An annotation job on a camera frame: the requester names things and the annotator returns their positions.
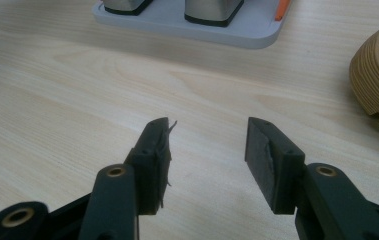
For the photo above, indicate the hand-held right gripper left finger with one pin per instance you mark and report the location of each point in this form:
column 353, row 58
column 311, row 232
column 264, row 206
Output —
column 123, row 200

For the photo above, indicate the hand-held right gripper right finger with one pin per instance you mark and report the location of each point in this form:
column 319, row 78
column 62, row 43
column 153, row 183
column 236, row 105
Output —
column 323, row 206

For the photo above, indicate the tan lace-up boot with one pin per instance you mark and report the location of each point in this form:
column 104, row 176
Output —
column 377, row 83

